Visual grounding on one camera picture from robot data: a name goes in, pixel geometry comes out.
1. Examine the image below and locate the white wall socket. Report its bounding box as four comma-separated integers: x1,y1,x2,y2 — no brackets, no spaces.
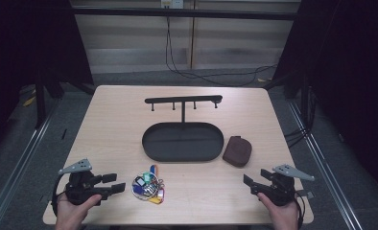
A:
159,0,185,10

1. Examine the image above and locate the black horizontal metal bar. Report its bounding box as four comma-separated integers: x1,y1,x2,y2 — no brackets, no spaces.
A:
71,7,299,22

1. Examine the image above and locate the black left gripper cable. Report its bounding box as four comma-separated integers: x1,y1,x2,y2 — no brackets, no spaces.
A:
51,173,67,219

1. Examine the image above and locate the long black cable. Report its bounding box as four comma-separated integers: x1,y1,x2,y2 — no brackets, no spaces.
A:
164,15,278,88

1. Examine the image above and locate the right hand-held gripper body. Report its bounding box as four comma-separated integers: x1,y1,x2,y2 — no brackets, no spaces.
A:
256,163,316,207

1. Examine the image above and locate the person's left hand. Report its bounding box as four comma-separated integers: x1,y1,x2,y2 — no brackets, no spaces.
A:
55,193,103,230

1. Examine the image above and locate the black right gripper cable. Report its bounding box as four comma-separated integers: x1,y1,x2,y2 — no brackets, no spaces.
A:
294,191,307,230

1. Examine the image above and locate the person's right hand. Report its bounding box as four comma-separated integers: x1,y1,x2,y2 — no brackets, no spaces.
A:
257,192,301,230

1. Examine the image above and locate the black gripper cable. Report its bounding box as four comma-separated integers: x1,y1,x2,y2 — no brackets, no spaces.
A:
51,173,67,219
294,191,307,230

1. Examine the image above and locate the brown pouch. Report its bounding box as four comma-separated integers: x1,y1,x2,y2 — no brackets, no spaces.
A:
222,135,253,169

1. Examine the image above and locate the black metal stand leg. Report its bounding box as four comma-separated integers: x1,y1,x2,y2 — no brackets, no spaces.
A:
33,75,48,129

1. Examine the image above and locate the colourful bunch of keys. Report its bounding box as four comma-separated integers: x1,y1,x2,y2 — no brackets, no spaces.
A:
130,164,166,206

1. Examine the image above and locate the bundle of black cables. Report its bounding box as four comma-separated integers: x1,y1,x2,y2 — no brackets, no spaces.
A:
284,87,317,149

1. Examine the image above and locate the yellow tape strip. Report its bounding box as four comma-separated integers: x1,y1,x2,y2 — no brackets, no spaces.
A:
22,95,37,108

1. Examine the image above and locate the black key holder with tray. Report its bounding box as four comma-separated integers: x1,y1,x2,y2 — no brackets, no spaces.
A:
141,94,225,164

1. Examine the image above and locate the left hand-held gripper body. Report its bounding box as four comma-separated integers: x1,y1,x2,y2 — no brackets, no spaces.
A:
58,158,104,206

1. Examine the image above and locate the metal floor rail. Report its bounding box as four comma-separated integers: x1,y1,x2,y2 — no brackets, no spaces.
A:
287,100,365,230
0,103,60,230

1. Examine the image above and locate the black curtain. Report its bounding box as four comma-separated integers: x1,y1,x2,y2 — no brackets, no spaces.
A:
0,0,95,161
263,0,378,200

